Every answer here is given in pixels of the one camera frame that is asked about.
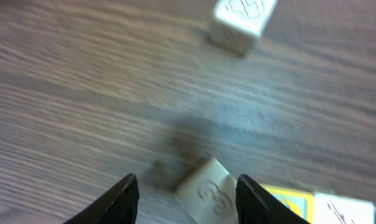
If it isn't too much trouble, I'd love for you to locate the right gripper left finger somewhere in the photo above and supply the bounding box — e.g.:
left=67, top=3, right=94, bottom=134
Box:
left=64, top=173, right=139, bottom=224

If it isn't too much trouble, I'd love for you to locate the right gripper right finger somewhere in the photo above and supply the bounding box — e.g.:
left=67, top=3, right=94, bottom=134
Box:
left=235, top=174, right=309, bottom=224

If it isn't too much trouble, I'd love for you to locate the beige picture wooden block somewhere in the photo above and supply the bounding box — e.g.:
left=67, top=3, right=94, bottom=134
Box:
left=175, top=158, right=238, bottom=224

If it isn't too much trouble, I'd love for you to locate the yellow top wooden block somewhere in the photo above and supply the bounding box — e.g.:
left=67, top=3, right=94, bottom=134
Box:
left=261, top=184, right=314, bottom=223

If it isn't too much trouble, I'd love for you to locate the beige drawing wooden block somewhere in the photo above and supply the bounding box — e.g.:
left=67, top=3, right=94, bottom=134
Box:
left=313, top=192, right=375, bottom=224

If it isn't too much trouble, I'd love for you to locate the blue edged wooden block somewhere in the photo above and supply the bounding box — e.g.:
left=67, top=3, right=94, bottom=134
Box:
left=209, top=0, right=278, bottom=55

